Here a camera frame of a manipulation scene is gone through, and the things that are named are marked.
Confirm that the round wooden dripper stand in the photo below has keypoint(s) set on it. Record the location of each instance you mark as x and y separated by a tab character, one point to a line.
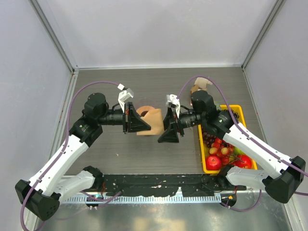
146	111

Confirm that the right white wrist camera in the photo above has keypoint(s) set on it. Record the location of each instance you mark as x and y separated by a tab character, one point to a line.
172	101

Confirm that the brown paper coffee filter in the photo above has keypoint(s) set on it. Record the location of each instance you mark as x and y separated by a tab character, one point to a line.
156	123

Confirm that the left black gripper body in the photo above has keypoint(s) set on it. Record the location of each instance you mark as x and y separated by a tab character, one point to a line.
125	116

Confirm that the white slotted cable duct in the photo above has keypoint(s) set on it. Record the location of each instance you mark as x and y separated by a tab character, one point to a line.
178	198

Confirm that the yellow plastic fruit tray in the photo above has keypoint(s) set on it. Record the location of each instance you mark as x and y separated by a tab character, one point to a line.
204	149

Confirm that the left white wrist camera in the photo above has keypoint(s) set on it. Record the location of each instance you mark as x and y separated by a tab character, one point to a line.
125	94

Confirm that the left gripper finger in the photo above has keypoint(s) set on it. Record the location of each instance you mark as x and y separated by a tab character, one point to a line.
138	125
136	110

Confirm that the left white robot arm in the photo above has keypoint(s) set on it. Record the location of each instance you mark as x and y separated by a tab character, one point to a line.
42	193

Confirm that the red apple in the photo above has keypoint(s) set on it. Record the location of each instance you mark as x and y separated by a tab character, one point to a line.
243	161
213	163

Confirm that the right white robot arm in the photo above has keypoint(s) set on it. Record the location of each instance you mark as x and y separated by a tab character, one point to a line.
280	176

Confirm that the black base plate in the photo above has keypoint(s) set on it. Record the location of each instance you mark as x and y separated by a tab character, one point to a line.
164	185

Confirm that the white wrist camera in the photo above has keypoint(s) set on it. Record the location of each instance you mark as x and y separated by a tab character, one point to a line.
172	101
125	94

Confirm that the coffee filter paper pack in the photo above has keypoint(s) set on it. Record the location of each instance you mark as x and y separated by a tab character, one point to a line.
200	84

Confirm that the light green apple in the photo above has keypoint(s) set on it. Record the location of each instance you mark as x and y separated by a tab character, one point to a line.
237	151

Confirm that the red grape bunch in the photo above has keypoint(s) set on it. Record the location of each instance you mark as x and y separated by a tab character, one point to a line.
208	139

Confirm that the dark purple grape bunch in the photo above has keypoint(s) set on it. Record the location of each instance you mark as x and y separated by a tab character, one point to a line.
235	114

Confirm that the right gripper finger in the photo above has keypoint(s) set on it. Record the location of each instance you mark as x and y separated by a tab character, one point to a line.
170	135
168	120

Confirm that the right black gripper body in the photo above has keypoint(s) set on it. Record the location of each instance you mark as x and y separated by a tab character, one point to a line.
184	121

